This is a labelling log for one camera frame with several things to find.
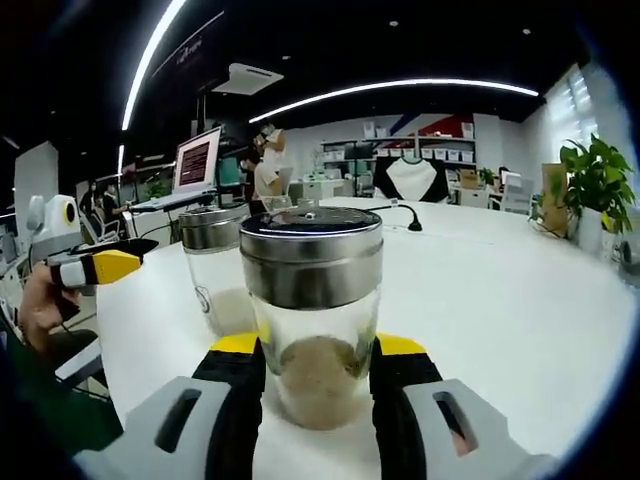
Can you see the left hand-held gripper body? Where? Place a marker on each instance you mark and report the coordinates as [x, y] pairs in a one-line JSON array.
[[50, 240]]

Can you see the green potted plant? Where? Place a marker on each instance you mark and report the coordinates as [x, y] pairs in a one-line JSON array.
[[595, 185]]

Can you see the teal screen monitor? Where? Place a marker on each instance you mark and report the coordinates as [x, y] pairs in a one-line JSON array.
[[232, 175]]

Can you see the white laptop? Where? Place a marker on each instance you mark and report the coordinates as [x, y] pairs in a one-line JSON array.
[[197, 160]]

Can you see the curved ceiling light strip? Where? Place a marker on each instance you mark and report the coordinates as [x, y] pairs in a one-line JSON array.
[[435, 81], [127, 120]]

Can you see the person's left hand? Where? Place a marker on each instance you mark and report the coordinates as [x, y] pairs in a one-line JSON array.
[[40, 310]]

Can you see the brown cardboard box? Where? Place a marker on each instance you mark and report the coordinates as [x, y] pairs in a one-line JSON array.
[[552, 200]]

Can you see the small seasoning bottle beige powder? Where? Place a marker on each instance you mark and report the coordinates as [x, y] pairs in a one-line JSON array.
[[277, 202]]

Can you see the ceiling air conditioner unit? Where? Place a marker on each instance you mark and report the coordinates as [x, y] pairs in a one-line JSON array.
[[250, 77]]

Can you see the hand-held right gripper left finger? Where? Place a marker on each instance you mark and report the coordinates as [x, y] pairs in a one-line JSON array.
[[230, 415]]

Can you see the large window blind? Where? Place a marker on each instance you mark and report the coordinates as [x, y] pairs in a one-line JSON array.
[[575, 105]]

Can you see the grey curved device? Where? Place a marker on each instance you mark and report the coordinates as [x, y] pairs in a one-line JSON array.
[[631, 265]]

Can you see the dark hanging sign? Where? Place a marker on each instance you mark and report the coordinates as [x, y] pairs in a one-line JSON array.
[[192, 47]]

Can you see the small leafy plant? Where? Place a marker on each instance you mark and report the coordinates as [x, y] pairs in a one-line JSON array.
[[156, 190]]

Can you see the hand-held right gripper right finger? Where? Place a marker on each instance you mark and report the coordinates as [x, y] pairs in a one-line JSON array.
[[400, 425]]

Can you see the tall seasoning bottle pale powder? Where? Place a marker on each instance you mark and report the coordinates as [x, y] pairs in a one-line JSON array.
[[205, 235]]

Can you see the black and white shirt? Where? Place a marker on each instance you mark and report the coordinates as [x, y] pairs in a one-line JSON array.
[[410, 177]]

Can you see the tall seasoning bottle brown powder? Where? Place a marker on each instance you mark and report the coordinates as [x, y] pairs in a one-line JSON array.
[[310, 260]]

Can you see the grey office chair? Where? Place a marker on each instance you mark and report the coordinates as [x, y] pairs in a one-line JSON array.
[[80, 360]]

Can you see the shelf of white storage boxes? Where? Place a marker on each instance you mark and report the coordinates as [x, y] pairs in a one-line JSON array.
[[440, 152]]

